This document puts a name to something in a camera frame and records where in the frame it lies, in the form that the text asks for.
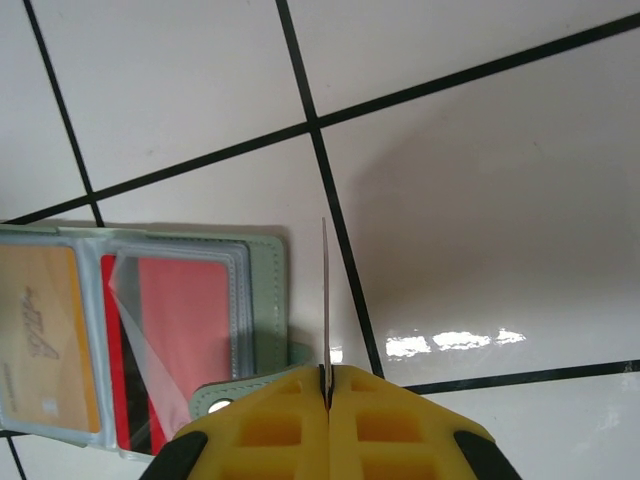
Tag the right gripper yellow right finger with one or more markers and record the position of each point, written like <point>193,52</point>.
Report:
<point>400,435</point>

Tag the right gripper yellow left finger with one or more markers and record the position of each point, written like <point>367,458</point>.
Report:
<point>270,435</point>

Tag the green leather card holder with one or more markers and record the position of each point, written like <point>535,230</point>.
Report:
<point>265,300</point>

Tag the gold card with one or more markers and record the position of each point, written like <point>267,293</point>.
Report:
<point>45,340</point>

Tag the red card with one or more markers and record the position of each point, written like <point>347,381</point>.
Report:
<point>185,320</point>

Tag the silver card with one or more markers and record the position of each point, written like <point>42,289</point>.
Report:
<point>325,300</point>

